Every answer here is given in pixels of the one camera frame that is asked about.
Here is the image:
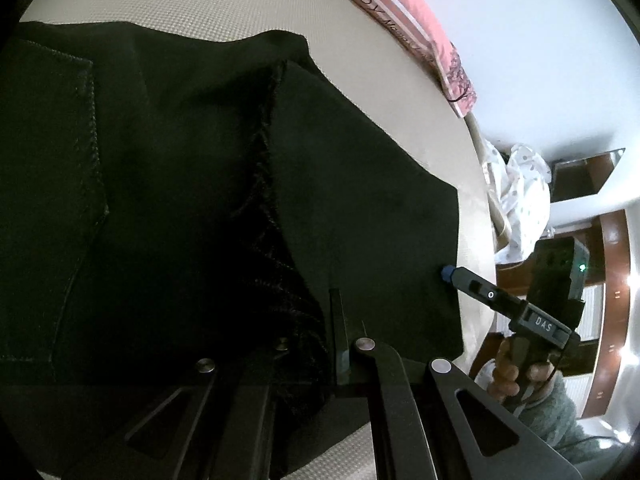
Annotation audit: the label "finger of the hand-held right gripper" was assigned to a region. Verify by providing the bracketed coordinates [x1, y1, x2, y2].
[440, 264, 527, 322]

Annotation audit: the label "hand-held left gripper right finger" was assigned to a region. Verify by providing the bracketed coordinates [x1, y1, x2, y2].
[329, 288, 588, 480]

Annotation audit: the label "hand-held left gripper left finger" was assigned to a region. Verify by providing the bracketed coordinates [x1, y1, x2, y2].
[65, 344, 291, 480]

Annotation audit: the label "black pants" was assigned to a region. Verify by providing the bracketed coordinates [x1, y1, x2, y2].
[0, 20, 466, 480]

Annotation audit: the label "person's right forearm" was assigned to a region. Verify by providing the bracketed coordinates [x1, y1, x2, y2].
[520, 375, 621, 466]

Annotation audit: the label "person's right hand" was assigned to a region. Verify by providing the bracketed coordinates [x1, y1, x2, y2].
[486, 334, 558, 403]

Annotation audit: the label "beige satin blanket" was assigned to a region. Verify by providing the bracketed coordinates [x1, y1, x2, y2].
[465, 112, 513, 251]

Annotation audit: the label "white dotted blanket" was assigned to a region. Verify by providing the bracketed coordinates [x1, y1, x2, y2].
[480, 142, 556, 266]

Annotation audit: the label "pink tree print pillow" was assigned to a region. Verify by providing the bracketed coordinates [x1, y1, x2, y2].
[300, 0, 478, 118]

